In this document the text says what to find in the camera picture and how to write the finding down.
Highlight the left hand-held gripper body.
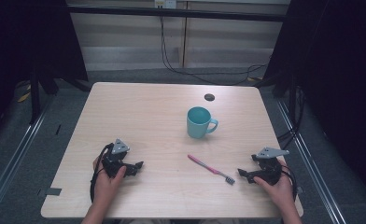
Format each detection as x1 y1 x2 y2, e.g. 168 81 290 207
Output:
101 138 132 179

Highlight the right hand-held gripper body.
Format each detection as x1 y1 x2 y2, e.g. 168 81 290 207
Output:
250 147 291 187

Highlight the pink toothbrush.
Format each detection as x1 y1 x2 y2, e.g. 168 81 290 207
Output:
187 154 236 187

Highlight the teal mug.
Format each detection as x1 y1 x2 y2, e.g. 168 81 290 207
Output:
186 105 219 140

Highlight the person's right hand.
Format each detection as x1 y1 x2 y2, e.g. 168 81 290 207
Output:
253 159 296 213

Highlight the person's left hand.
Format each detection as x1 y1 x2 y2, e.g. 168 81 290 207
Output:
91 155 128 204

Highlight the grey tape piece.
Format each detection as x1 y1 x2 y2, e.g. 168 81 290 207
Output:
36 187 63 197

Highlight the black stand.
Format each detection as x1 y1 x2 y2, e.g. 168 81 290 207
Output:
27 66 92 125

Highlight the yellow scrap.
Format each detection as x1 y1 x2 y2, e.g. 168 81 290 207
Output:
17 83 32 104

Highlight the dark curtain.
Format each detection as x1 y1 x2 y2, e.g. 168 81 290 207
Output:
261 0 366 204
0 0 90 147

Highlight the black horizontal bar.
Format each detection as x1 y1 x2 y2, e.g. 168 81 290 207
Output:
66 4 288 23

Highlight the right hand-held gripper black cable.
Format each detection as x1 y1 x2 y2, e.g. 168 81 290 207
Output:
280 164 299 202

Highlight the metal floor rail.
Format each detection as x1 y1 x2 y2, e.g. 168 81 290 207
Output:
0 99 53 220
275 99 348 224

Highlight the black floor cable bundle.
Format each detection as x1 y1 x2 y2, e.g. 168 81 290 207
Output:
276 87 307 151

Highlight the black wall cable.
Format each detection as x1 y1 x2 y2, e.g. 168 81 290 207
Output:
158 7 270 87

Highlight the white wall socket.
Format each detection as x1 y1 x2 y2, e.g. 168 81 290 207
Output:
153 0 177 10

